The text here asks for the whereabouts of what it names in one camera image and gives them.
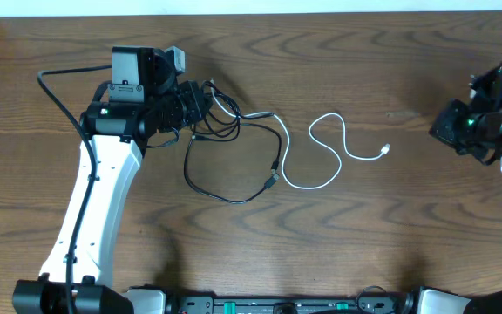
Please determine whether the black USB cable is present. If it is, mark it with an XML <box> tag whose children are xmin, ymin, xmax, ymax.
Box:
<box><xmin>146</xmin><ymin>79</ymin><xmax>283</xmax><ymax>206</ymax></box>

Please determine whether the white USB cable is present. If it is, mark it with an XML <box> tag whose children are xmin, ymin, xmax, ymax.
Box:
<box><xmin>209</xmin><ymin>78</ymin><xmax>392</xmax><ymax>191</ymax></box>

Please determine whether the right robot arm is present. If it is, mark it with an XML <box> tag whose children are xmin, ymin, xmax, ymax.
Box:
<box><xmin>406</xmin><ymin>62</ymin><xmax>502</xmax><ymax>314</ymax></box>

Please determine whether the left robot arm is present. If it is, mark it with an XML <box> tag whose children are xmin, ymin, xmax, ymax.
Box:
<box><xmin>12</xmin><ymin>46</ymin><xmax>210</xmax><ymax>313</ymax></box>

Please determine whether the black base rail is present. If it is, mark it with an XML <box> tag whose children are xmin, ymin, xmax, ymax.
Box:
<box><xmin>119</xmin><ymin>285</ymin><xmax>413</xmax><ymax>314</ymax></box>

